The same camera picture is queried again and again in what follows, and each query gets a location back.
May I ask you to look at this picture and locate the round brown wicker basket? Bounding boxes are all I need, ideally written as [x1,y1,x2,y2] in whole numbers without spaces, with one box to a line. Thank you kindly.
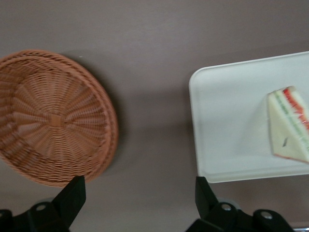
[0,49,119,188]

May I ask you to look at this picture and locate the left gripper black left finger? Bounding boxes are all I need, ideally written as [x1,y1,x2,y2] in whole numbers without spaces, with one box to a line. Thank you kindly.
[0,175,87,232]

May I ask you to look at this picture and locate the triangular sandwich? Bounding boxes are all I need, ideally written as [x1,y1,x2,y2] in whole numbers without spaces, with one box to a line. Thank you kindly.
[267,85,309,163]

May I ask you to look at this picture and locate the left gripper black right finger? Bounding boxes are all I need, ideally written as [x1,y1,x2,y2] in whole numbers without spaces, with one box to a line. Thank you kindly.
[185,176,293,232]

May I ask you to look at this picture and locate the beige rectangular tray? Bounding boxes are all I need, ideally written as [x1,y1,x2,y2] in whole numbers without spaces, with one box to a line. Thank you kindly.
[188,50,309,184]

